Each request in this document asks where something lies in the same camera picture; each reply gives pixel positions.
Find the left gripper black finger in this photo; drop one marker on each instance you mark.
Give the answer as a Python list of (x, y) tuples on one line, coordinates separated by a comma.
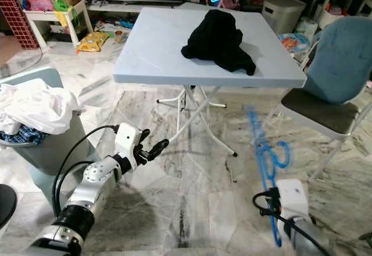
[(156, 154), (160, 144)]

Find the blue plastic hanger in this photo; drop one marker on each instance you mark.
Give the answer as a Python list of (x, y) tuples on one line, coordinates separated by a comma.
[(261, 163)]

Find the black garment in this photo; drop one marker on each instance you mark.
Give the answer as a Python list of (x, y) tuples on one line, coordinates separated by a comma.
[(218, 41)]

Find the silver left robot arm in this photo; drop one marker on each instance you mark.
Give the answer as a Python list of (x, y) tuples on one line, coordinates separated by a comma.
[(93, 189)]

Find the black standing fan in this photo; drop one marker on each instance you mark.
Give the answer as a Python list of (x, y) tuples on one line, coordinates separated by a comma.
[(7, 206)]

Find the light blue folding table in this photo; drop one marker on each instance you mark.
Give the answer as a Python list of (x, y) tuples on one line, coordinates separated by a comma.
[(151, 46)]

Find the white folding chair grey seat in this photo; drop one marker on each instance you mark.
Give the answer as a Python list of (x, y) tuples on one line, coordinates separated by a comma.
[(319, 113)]

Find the blue checked cloth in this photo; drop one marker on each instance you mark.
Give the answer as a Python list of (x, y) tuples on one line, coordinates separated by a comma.
[(23, 135)]

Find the yellow toy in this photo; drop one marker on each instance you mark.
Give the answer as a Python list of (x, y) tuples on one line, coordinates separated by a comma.
[(93, 42)]

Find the light blue plastic stool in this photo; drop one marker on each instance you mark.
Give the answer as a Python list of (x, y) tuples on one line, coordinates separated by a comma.
[(29, 75)]

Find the white television stand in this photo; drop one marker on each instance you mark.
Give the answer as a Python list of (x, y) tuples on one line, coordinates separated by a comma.
[(128, 7)]

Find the white low shelf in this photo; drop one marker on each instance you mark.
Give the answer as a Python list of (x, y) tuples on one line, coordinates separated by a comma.
[(55, 13)]

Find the green plastic item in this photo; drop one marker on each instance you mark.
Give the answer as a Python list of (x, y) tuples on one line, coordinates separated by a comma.
[(63, 4)]

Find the grey square bin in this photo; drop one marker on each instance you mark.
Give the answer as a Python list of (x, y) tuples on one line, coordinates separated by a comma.
[(283, 13)]

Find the pink bag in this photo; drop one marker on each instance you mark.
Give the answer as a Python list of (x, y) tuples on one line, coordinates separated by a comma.
[(38, 2)]

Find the red brick pillar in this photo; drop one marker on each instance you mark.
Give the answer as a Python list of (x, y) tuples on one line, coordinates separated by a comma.
[(16, 14)]

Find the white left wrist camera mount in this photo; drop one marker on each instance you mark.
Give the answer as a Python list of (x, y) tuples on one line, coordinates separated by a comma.
[(128, 141)]

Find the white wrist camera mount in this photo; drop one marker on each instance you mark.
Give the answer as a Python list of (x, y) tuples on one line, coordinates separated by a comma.
[(128, 141), (293, 198)]

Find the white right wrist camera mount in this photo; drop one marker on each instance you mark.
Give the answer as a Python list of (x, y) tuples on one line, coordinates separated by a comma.
[(293, 198)]

